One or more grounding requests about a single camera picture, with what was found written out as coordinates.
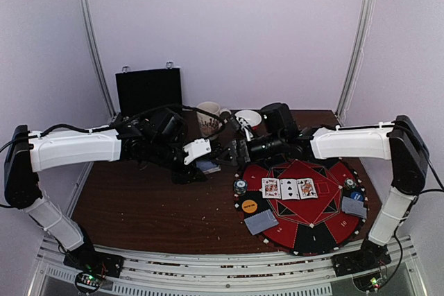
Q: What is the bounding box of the king of diamonds card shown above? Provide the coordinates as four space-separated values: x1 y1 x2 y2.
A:
262 177 281 199

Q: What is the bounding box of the left aluminium frame post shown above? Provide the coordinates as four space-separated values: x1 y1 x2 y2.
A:
79 0 116 118

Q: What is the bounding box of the blue small blind button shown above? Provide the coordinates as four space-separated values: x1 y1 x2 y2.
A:
350 191 364 202

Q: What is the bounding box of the queen of spades card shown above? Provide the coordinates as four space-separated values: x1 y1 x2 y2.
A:
296 178 318 200

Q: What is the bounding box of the blue playing card deck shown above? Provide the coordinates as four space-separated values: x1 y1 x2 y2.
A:
196 160 221 175

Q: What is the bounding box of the orange white small bowl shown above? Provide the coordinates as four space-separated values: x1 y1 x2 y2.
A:
235 110 262 128

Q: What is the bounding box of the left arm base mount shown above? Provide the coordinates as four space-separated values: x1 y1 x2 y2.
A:
63 252 124 294

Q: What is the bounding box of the tall ceramic seashell mug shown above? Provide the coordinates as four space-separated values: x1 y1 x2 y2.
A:
196 101 232 140

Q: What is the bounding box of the round red black poker mat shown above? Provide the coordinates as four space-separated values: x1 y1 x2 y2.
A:
234 159 368 256

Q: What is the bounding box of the green white chip stack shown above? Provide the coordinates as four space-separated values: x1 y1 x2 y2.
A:
233 179 248 196
344 178 357 189

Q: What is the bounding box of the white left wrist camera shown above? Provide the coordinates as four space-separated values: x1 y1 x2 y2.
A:
183 138 212 165

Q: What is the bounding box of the right aluminium frame post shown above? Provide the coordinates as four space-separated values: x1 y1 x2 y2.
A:
335 0 375 122

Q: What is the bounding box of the aluminium frame post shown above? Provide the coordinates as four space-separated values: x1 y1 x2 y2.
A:
335 0 375 122
79 0 116 118

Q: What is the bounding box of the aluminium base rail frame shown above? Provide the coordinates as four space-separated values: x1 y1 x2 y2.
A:
27 236 427 296

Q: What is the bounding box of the dealt blue cards pile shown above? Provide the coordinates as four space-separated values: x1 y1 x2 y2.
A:
341 197 367 219
244 210 279 235

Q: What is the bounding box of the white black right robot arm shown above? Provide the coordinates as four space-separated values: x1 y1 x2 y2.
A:
214 103 432 270

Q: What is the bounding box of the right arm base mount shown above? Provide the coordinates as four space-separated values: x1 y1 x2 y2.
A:
332 251 392 293

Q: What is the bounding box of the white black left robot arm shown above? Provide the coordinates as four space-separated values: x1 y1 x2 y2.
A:
2 104 212 271

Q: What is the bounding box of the black poker chip case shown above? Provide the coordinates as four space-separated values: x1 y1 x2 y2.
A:
115 67 182 117

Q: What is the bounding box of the three of spades card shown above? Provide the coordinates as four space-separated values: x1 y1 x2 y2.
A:
280 178 300 200

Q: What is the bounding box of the orange big blind button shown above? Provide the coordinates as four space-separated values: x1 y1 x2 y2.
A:
241 199 258 214

